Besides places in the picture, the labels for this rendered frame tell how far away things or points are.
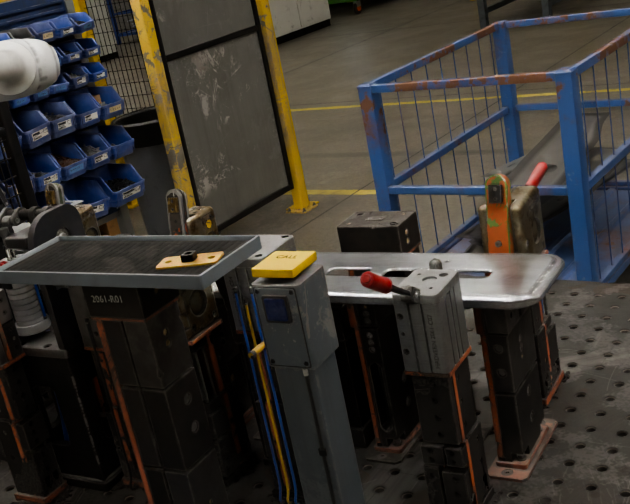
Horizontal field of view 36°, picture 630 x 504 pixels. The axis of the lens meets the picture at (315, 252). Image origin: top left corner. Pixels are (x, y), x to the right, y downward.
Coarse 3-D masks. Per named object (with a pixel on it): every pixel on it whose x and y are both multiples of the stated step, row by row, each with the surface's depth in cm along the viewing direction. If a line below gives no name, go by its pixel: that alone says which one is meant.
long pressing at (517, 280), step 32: (320, 256) 164; (352, 256) 161; (384, 256) 158; (416, 256) 155; (448, 256) 152; (480, 256) 150; (512, 256) 147; (544, 256) 145; (352, 288) 147; (480, 288) 138; (512, 288) 136; (544, 288) 135
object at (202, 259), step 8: (176, 256) 125; (184, 256) 122; (192, 256) 122; (200, 256) 123; (208, 256) 123; (216, 256) 122; (160, 264) 124; (168, 264) 123; (176, 264) 122; (184, 264) 122; (192, 264) 121; (200, 264) 121; (208, 264) 121
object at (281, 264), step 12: (276, 252) 120; (288, 252) 119; (300, 252) 118; (312, 252) 118; (264, 264) 117; (276, 264) 116; (288, 264) 115; (300, 264) 115; (264, 276) 116; (276, 276) 115; (288, 276) 114
